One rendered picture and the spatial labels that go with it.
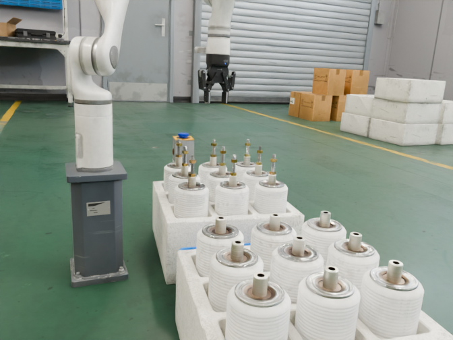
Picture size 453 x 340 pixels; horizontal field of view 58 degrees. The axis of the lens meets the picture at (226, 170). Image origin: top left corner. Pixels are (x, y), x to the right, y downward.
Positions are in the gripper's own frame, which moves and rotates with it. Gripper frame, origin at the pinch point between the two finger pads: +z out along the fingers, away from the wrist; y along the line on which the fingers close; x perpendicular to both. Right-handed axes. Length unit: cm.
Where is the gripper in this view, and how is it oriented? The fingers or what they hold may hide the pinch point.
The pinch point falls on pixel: (216, 99)
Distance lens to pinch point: 134.9
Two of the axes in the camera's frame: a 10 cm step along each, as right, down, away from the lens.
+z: -0.5, 9.7, 2.5
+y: 7.7, -1.2, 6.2
